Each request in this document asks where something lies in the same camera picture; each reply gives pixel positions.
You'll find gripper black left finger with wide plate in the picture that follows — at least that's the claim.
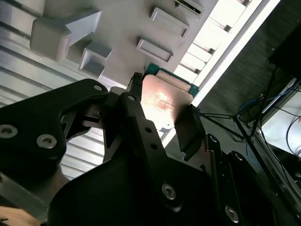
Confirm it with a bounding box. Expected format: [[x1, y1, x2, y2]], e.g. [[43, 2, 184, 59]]
[[0, 72, 183, 212]]

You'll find silver CPU green board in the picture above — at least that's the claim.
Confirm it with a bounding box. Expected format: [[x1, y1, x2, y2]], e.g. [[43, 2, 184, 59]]
[[140, 62, 201, 129]]

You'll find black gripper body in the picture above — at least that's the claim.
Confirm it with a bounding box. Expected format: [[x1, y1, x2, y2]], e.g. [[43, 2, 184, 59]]
[[47, 150, 209, 226]]

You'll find gripper black right finger with narrow bars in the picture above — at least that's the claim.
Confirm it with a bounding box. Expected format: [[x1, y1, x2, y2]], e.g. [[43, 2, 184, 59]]
[[175, 105, 297, 226]]

